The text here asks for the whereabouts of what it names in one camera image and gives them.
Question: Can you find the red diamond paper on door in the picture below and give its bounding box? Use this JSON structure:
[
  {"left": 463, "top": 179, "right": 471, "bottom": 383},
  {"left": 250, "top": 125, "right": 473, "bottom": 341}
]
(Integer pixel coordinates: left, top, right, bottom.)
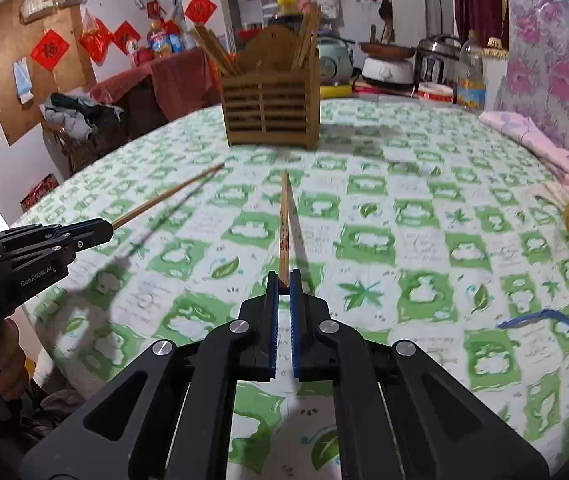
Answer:
[{"left": 30, "top": 29, "right": 70, "bottom": 72}]

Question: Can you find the dark soy sauce bottle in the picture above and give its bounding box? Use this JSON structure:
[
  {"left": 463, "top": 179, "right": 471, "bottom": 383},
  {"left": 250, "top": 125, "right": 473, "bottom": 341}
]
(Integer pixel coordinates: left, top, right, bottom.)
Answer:
[{"left": 268, "top": 0, "right": 303, "bottom": 34}]

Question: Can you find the red snack box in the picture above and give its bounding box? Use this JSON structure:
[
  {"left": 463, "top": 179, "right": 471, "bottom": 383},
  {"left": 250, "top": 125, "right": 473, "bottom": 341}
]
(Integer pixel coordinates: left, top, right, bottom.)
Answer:
[{"left": 21, "top": 174, "right": 59, "bottom": 212}]

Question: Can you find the green white patterned tablecloth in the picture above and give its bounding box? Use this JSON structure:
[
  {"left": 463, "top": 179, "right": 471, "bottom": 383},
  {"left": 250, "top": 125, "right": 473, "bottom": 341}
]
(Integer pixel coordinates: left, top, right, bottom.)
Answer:
[{"left": 22, "top": 100, "right": 569, "bottom": 469}]

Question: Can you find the red cloth covered table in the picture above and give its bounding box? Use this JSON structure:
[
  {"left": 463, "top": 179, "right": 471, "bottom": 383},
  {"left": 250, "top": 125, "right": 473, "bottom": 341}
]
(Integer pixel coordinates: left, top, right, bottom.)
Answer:
[{"left": 89, "top": 48, "right": 220, "bottom": 122}]

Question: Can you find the silver pressure cooker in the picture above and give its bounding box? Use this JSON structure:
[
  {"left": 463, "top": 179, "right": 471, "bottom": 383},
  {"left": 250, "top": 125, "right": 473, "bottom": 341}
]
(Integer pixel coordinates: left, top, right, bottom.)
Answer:
[{"left": 415, "top": 34, "right": 461, "bottom": 87}]

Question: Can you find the pink folded blanket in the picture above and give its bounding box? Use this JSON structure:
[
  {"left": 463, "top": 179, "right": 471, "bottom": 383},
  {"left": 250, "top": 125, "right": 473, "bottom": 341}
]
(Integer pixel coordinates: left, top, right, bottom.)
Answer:
[{"left": 479, "top": 110, "right": 569, "bottom": 188}]

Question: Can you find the dark red hanging curtain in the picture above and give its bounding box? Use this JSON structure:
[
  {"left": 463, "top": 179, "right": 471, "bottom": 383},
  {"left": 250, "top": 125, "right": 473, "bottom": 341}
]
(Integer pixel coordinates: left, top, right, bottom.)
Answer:
[{"left": 454, "top": 0, "right": 509, "bottom": 50}]

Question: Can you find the red diamond paper on fridge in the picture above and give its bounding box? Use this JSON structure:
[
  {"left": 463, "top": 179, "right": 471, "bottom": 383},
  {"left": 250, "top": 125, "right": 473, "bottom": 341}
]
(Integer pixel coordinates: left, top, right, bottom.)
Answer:
[{"left": 185, "top": 0, "right": 217, "bottom": 25}]

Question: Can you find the mint green rice cooker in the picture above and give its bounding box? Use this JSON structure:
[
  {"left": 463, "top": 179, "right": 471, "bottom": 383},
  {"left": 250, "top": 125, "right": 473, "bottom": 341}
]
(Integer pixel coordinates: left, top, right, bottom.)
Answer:
[{"left": 317, "top": 35, "right": 354, "bottom": 86}]

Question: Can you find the wooden chopstick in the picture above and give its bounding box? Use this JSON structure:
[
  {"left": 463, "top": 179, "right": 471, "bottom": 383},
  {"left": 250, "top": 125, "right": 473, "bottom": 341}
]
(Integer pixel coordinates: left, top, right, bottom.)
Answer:
[
  {"left": 112, "top": 162, "right": 225, "bottom": 231},
  {"left": 278, "top": 170, "right": 290, "bottom": 289}
]

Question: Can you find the white hotplate with wok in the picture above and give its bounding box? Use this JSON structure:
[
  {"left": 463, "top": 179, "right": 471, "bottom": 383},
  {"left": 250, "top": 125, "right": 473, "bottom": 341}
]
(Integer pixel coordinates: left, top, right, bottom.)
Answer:
[{"left": 359, "top": 42, "right": 415, "bottom": 89}]

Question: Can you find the chair with clothes pile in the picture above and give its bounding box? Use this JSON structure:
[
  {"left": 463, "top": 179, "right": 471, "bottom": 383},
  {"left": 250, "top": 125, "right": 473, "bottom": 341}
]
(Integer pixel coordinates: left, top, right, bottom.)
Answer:
[{"left": 39, "top": 92, "right": 128, "bottom": 176}]

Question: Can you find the person's left hand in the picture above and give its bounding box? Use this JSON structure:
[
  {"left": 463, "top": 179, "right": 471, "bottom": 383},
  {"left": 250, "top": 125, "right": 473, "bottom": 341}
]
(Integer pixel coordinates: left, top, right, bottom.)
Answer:
[{"left": 0, "top": 318, "right": 30, "bottom": 401}]

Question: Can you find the red white bowl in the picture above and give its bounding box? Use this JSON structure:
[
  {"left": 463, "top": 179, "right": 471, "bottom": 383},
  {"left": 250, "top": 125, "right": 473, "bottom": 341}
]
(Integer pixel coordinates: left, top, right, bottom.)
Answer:
[{"left": 416, "top": 81, "right": 455, "bottom": 104}]

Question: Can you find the clear plastic oil bottle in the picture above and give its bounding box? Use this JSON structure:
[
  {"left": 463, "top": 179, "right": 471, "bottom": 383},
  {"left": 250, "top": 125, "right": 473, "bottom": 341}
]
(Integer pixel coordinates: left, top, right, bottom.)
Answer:
[{"left": 457, "top": 29, "right": 486, "bottom": 110}]

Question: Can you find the wooden slatted chopstick holder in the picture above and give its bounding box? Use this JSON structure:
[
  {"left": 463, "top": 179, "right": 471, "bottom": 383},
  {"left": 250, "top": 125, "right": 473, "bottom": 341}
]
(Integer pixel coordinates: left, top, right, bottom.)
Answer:
[{"left": 220, "top": 24, "right": 321, "bottom": 150}]

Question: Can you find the white refrigerator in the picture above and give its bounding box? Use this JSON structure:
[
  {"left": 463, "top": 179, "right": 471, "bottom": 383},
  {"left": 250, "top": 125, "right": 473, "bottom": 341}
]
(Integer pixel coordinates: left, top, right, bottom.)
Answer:
[{"left": 175, "top": 0, "right": 243, "bottom": 53}]

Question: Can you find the yellow pan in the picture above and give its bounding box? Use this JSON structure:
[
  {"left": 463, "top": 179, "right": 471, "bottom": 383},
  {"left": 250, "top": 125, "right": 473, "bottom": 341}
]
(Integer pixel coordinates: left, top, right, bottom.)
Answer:
[{"left": 321, "top": 84, "right": 352, "bottom": 100}]

